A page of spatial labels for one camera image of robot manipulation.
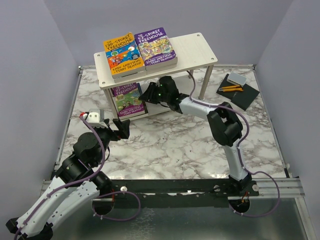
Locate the Little Women book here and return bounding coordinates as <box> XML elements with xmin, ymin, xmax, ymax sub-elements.
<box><xmin>114</xmin><ymin>70</ymin><xmax>147</xmax><ymax>82</ymax></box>

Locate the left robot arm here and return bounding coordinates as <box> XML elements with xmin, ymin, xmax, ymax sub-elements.
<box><xmin>5</xmin><ymin>114</ymin><xmax>130</xmax><ymax>240</ymax></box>

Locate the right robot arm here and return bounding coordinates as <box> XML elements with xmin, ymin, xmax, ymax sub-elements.
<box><xmin>139</xmin><ymin>76</ymin><xmax>252</xmax><ymax>196</ymax></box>

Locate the white two-tier shelf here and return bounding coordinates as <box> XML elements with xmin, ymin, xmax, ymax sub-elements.
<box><xmin>93</xmin><ymin>32</ymin><xmax>218</xmax><ymax>118</ymax></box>

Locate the purple green treehouse book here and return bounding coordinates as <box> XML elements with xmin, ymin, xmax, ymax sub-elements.
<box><xmin>111</xmin><ymin>83</ymin><xmax>148</xmax><ymax>115</ymax></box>

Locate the purple 52-Storey Treehouse book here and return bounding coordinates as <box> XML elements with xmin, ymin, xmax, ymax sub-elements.
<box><xmin>134</xmin><ymin>27</ymin><xmax>178</xmax><ymax>63</ymax></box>

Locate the yellow 130-Storey Treehouse book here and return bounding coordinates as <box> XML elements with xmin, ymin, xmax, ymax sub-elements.
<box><xmin>103</xmin><ymin>32</ymin><xmax>146</xmax><ymax>79</ymax></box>

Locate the grey white box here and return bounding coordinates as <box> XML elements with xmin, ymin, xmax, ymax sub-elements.
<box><xmin>227</xmin><ymin>72</ymin><xmax>247</xmax><ymax>87</ymax></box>

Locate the large black mat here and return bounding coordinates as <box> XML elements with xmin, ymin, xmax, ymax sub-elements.
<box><xmin>215</xmin><ymin>73</ymin><xmax>261</xmax><ymax>102</ymax></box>

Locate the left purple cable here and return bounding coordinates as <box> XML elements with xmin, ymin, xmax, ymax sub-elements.
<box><xmin>13</xmin><ymin>114</ymin><xmax>142</xmax><ymax>240</ymax></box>

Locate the Animal Farm book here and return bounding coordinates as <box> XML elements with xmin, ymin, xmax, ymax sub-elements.
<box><xmin>117</xmin><ymin>106</ymin><xmax>148</xmax><ymax>120</ymax></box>

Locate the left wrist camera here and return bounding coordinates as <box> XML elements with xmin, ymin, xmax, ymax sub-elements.
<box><xmin>80</xmin><ymin>108</ymin><xmax>109</xmax><ymax>128</ymax></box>

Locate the blue treehouse book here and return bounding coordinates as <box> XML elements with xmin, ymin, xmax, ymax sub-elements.
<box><xmin>144</xmin><ymin>57</ymin><xmax>178</xmax><ymax>74</ymax></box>

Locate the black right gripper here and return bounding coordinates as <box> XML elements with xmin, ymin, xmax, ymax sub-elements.
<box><xmin>138</xmin><ymin>82</ymin><xmax>170</xmax><ymax>105</ymax></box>

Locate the small black mat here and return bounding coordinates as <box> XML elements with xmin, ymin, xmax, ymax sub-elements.
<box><xmin>231</xmin><ymin>91</ymin><xmax>260</xmax><ymax>111</ymax></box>

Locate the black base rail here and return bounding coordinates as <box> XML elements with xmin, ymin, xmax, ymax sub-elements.
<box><xmin>92</xmin><ymin>178</ymin><xmax>261</xmax><ymax>210</ymax></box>

